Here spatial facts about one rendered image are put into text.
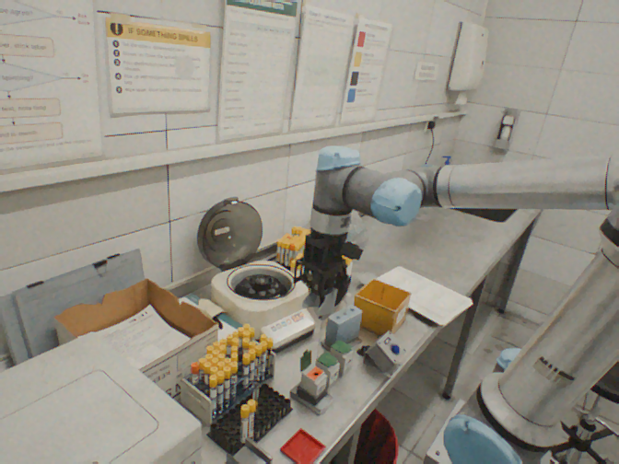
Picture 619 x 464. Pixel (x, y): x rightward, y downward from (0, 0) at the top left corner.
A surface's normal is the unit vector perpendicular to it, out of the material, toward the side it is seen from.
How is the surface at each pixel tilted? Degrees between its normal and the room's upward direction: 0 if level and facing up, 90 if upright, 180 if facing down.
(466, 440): 95
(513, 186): 84
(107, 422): 0
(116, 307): 87
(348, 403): 0
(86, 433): 0
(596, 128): 90
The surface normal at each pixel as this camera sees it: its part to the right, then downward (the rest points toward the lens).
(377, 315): -0.54, 0.29
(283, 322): 0.38, -0.67
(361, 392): 0.10, -0.91
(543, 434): 0.26, -0.20
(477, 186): -0.69, 0.11
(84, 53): 0.79, 0.37
